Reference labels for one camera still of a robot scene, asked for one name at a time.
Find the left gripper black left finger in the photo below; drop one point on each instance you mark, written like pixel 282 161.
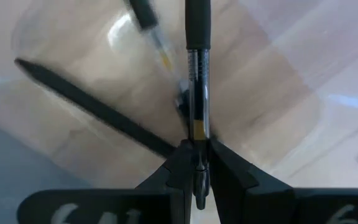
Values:
pixel 154 205

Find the clear barrel pen black grip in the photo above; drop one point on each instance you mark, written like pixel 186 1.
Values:
pixel 198 31
pixel 143 14

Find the matte black pen silver print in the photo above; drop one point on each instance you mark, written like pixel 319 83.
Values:
pixel 98 107

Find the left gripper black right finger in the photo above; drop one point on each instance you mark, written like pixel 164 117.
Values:
pixel 259 205

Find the clear plastic bin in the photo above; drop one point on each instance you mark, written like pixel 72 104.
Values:
pixel 259 77

